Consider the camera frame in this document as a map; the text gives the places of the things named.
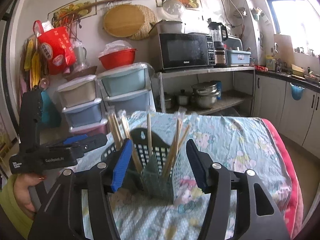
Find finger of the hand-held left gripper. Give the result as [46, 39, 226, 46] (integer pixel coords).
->
[74, 133, 108, 158]
[47, 134, 89, 148]

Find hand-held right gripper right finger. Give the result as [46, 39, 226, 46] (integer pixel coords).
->
[185, 138, 292, 240]

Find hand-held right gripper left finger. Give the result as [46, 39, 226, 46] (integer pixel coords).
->
[27, 138, 133, 240]

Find green plastic utensil basket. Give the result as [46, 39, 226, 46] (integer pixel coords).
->
[101, 127, 190, 204]

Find group of wooden chopsticks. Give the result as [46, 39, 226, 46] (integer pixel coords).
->
[107, 106, 192, 178]

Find person's left forearm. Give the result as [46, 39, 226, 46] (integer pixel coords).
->
[0, 177, 35, 238]

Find person's left hand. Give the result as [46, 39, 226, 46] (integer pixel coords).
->
[13, 174, 48, 220]

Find teal hanging cloth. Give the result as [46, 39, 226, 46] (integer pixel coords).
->
[40, 90, 62, 128]

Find cartoon printed blue blanket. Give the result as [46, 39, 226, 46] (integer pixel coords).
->
[75, 110, 293, 240]

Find drawer tower with cream drawer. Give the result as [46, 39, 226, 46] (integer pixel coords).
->
[56, 74, 108, 135]

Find drawer tower with teal drawer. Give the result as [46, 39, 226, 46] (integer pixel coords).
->
[97, 62, 155, 113]

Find small steel pot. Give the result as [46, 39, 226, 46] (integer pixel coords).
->
[175, 89, 192, 105]

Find stacked steel pots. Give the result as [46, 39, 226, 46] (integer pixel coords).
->
[191, 81, 220, 109]

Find steel pot with lid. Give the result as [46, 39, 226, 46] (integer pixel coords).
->
[156, 92, 173, 110]

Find red plastic basin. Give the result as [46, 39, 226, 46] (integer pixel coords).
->
[98, 49, 138, 70]

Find hanging grey cup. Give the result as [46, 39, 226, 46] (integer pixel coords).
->
[72, 42, 87, 67]

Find yellow hanging cloth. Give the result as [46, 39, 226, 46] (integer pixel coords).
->
[24, 39, 42, 85]

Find red shopping bag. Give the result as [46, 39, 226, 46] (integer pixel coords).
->
[33, 20, 77, 75]

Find pink fleece blanket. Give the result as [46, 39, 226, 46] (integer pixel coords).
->
[261, 117, 304, 239]

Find white kitchen cabinets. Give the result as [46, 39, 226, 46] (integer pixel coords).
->
[252, 70, 320, 147]

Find white plastic bag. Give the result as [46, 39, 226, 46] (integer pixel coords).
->
[104, 40, 133, 54]

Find metal shelf rack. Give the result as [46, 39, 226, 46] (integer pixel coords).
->
[155, 66, 256, 117]

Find blue-grey dish box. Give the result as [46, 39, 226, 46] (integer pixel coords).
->
[226, 50, 252, 67]

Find black blender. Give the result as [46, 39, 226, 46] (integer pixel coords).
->
[208, 21, 228, 67]

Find black microwave oven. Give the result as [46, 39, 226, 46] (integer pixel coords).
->
[150, 32, 216, 72]

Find blue silicone pocket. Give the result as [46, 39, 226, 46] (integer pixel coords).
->
[289, 82, 305, 101]

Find round wooden board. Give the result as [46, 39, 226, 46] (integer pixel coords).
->
[103, 4, 145, 38]

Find round bamboo mat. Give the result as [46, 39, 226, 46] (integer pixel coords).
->
[129, 4, 159, 41]

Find white pot with lid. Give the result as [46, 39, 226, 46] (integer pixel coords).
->
[156, 20, 185, 34]

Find yellow box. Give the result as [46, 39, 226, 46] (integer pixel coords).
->
[291, 64, 305, 77]

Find beige board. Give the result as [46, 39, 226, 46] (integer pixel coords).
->
[274, 34, 293, 53]

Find clear plastic dome cover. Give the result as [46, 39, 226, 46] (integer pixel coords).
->
[162, 0, 187, 15]

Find window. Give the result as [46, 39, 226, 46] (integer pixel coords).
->
[257, 0, 320, 35]

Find green wall holder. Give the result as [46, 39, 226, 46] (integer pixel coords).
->
[251, 7, 268, 23]

